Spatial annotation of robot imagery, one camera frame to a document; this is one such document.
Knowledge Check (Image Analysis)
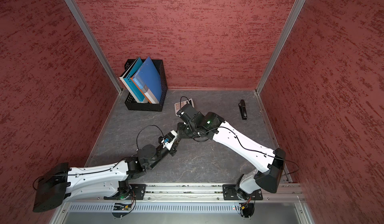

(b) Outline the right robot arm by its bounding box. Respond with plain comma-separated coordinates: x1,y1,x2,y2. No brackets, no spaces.
177,101,288,200

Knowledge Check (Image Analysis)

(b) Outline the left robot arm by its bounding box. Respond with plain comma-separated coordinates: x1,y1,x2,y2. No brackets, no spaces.
33,130,180,213

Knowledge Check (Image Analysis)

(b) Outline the pink calculator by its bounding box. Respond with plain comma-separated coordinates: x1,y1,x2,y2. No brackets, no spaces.
174,99,195,115

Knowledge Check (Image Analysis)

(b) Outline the orange spine book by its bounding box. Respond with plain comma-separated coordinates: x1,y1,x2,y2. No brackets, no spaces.
129,78,149,103

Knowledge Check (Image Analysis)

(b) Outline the black mesh file holder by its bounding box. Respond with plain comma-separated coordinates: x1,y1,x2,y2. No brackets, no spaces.
120,57,168,112

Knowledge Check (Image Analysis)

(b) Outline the black stapler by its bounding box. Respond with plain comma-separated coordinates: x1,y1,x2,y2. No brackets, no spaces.
239,99,248,120

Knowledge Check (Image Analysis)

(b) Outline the blue book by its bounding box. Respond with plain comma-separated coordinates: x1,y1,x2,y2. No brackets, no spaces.
133,57,162,104

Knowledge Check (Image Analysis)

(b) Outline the teal book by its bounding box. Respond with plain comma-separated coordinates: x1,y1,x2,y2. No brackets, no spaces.
120,57,146,103

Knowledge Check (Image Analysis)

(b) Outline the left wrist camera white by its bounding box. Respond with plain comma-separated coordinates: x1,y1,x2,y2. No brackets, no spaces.
159,130,178,151

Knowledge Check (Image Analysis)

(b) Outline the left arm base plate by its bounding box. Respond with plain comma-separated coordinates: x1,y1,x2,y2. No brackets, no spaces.
118,184,147,201

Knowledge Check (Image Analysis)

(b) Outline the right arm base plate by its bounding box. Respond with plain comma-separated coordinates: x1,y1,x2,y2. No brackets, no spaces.
222,184,263,201

